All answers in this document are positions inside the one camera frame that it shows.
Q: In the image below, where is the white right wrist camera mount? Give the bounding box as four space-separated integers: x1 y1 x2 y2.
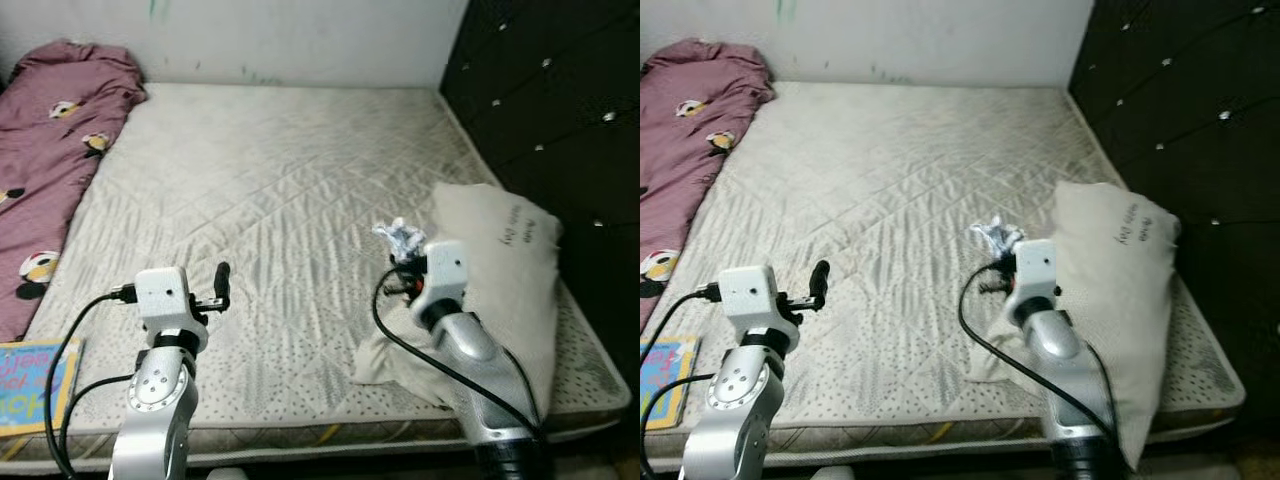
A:
414 240 470 319
1009 238 1062 319

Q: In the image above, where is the white quilted mattress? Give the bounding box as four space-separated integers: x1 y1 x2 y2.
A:
640 80 1247 471
0 82 633 468

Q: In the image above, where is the colourful children's book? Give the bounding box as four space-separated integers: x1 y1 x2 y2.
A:
0 338 86 438
640 335 700 432

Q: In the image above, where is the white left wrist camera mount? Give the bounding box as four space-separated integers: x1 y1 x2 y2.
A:
714 264 800 352
134 266 210 352

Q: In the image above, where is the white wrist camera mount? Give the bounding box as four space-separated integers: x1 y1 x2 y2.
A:
1009 238 1062 319
414 240 470 319
134 266 210 352
714 264 800 352

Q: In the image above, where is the purple cartoon print blanket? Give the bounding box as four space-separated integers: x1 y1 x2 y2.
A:
640 38 777 301
0 40 149 344

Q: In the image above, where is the cream pillow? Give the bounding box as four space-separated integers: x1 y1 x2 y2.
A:
967 180 1184 471
352 183 564 443

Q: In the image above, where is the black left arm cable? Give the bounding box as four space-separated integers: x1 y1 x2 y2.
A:
640 282 723 480
43 283 141 480

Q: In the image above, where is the white paper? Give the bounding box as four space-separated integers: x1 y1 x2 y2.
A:
372 217 429 263
968 214 1026 257

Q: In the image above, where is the dark tufted headboard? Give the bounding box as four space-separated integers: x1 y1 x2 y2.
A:
440 0 641 401
1068 0 1280 401

